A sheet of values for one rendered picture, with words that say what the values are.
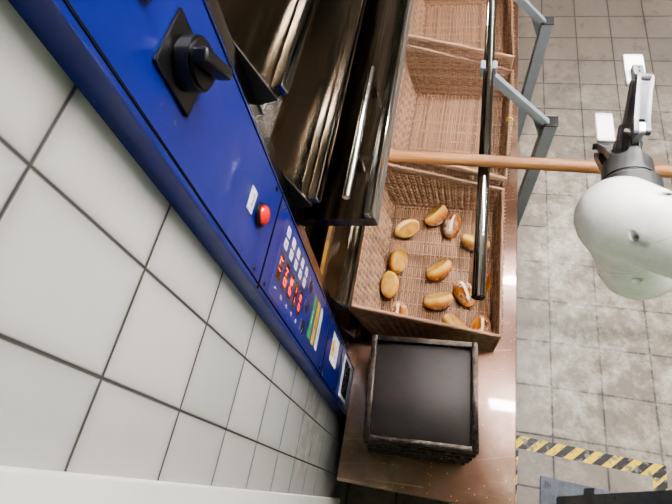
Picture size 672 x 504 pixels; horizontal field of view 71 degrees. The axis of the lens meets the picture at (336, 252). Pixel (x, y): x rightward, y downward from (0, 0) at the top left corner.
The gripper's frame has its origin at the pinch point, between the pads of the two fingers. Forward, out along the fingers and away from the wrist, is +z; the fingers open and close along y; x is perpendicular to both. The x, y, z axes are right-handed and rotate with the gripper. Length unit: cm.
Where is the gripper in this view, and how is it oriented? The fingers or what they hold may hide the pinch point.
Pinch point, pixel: (617, 91)
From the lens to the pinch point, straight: 103.2
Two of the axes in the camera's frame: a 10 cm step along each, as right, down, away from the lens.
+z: 1.7, -8.8, 4.4
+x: 9.8, 0.9, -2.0
